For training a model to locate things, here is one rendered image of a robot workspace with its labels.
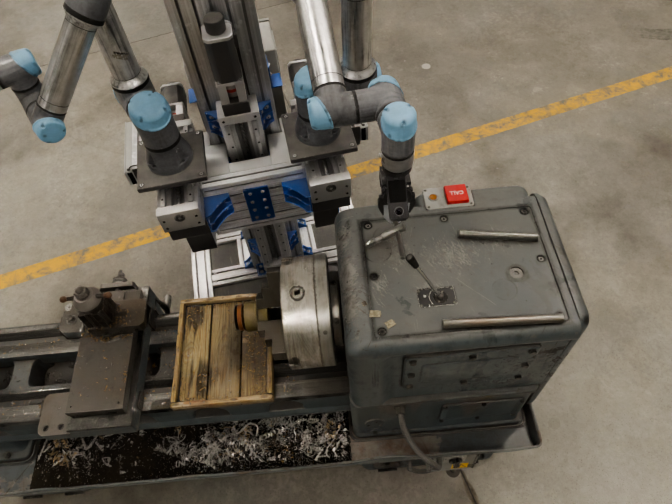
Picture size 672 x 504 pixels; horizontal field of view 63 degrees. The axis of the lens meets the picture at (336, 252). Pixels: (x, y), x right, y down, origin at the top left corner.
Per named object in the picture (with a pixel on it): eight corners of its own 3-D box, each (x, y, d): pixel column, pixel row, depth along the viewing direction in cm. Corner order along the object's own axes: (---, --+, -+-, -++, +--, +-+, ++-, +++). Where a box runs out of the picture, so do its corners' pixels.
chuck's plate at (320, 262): (330, 277, 176) (323, 234, 147) (338, 375, 163) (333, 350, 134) (319, 278, 176) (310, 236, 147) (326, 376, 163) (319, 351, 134)
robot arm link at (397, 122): (412, 94, 118) (422, 121, 113) (409, 132, 127) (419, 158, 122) (376, 100, 117) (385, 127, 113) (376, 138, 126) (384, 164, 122)
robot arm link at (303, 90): (294, 98, 178) (288, 63, 167) (334, 91, 179) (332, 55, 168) (299, 123, 172) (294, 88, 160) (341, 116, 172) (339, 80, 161)
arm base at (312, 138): (292, 119, 187) (288, 96, 179) (335, 111, 188) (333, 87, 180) (299, 150, 179) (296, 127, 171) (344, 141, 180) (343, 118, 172)
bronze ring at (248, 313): (266, 292, 154) (233, 295, 154) (266, 321, 148) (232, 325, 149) (271, 308, 161) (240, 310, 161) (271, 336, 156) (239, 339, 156)
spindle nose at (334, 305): (340, 286, 169) (337, 259, 149) (346, 353, 160) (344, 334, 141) (330, 286, 169) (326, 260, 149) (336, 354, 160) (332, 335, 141)
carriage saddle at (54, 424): (157, 293, 186) (152, 284, 181) (140, 431, 160) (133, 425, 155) (70, 301, 186) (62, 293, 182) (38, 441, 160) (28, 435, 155)
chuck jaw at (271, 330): (297, 316, 151) (298, 355, 143) (299, 326, 155) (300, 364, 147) (257, 320, 151) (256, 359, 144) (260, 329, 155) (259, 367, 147)
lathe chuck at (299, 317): (319, 278, 176) (310, 235, 147) (326, 376, 163) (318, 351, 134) (291, 280, 176) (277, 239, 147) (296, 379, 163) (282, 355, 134)
